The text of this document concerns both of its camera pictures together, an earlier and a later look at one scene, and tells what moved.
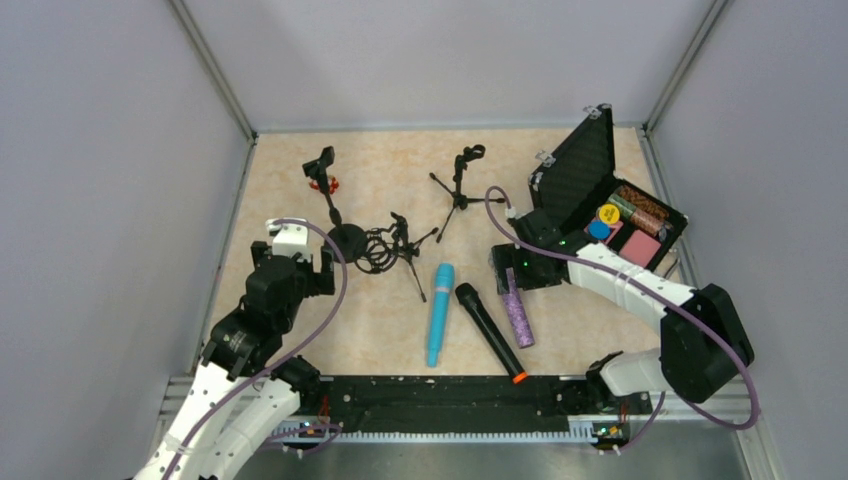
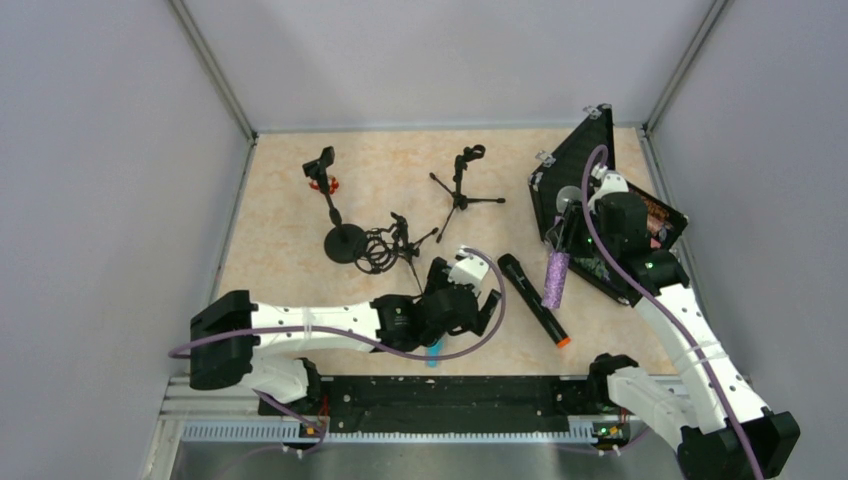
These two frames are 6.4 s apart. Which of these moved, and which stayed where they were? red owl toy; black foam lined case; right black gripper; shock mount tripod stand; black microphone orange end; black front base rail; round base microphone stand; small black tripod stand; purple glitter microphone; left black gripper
Moved: purple glitter microphone; left black gripper; black microphone orange end; right black gripper
Stayed: small black tripod stand; black front base rail; black foam lined case; red owl toy; shock mount tripod stand; round base microphone stand
